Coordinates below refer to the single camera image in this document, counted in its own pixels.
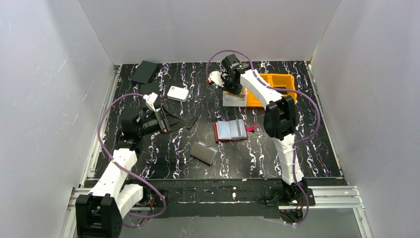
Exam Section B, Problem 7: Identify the silver card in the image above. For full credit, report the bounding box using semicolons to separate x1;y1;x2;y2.
228;119;247;139

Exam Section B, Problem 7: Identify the red leather card holder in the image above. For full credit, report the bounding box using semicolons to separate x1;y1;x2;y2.
213;119;258;142

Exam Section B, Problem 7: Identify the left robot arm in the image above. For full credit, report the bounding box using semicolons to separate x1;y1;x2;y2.
75;106;186;238

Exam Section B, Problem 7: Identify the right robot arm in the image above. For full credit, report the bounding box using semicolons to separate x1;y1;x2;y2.
221;54;309;205

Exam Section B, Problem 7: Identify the silver metal card case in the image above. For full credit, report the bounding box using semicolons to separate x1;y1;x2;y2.
191;141;218;166

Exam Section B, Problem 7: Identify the white plastic bin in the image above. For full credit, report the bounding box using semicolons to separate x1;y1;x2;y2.
222;87;247;107

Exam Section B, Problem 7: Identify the white square device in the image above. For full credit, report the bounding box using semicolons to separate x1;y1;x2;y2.
167;86;189;102

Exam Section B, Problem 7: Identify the yellow middle plastic bin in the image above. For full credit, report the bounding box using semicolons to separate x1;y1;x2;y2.
245;88;263;108

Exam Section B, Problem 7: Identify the yellow plastic bin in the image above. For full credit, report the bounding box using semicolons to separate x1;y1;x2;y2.
245;88;263;108
269;73;296;90

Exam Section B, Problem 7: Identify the black box near device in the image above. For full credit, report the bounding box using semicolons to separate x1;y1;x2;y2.
139;82;160;97

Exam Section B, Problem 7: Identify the yellow right plastic bin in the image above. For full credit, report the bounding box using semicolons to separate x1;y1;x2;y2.
269;73;296;90

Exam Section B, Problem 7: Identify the black box far corner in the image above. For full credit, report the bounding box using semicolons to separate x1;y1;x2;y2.
131;60;159;85

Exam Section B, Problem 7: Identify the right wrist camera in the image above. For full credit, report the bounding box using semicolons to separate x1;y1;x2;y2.
207;71;224;88

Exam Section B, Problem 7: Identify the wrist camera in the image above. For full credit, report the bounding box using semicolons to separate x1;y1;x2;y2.
143;92;161;113
207;71;224;88

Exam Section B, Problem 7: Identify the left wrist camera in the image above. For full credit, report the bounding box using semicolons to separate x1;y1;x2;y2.
143;92;161;113

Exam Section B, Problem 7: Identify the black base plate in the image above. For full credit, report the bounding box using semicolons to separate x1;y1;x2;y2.
133;178;315;220

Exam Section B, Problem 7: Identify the aluminium frame rail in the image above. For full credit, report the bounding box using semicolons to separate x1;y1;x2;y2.
61;185;373;238

